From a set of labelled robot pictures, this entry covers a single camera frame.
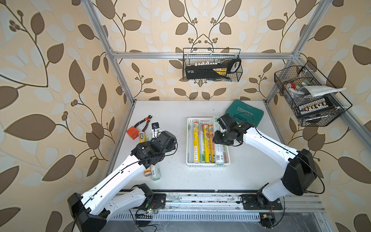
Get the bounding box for yellow red-end wrap roll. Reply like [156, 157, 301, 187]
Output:
[139, 131, 152, 177]

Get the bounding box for white text wrap roll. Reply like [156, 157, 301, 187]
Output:
[214, 117, 225, 165]

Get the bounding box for white green wrap roll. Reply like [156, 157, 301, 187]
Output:
[223, 146, 230, 164]

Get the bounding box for yellow wrap roll group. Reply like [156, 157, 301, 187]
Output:
[209, 124, 215, 163]
[202, 124, 211, 163]

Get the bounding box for white plastic perforated basket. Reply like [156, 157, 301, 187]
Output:
[186, 117, 231, 167]

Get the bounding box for green grape wrap roll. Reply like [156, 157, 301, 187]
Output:
[199, 130, 205, 163]

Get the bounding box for green red-cap wrap roll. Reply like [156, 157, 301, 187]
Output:
[187, 121, 194, 163]

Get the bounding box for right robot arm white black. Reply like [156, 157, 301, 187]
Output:
[213, 123, 318, 203]

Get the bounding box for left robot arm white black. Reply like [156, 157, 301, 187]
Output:
[68, 131, 177, 232]

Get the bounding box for black yellow tool in basket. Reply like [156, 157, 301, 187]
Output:
[183, 58, 243, 82]

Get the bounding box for white paper in right basket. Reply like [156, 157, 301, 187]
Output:
[299, 86, 346, 97]

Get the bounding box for socket set in right basket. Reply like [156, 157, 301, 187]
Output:
[294, 97, 335, 117]

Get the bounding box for green plastic tool case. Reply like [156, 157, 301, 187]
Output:
[225, 100, 264, 127]

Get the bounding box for orange red cube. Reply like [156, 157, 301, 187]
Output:
[126, 126, 139, 140]

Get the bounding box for red black pliers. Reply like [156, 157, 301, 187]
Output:
[134, 115, 153, 131]

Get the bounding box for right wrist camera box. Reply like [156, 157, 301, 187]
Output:
[217, 113, 237, 131]

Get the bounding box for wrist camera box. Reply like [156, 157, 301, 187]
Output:
[151, 122, 161, 138]
[217, 113, 237, 131]

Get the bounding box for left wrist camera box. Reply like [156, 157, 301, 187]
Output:
[151, 122, 161, 138]

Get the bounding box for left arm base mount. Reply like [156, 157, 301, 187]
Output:
[134, 193, 166, 210]

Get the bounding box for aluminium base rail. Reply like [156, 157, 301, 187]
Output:
[84, 190, 326, 213]

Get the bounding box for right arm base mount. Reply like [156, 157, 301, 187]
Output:
[240, 194, 283, 211]

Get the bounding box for back wall wire basket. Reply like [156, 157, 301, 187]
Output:
[182, 47, 243, 82]

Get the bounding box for wall wire basket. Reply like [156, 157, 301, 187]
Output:
[182, 47, 243, 82]
[274, 61, 353, 127]

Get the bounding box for right wall wire basket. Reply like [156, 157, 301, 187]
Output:
[274, 61, 353, 127]

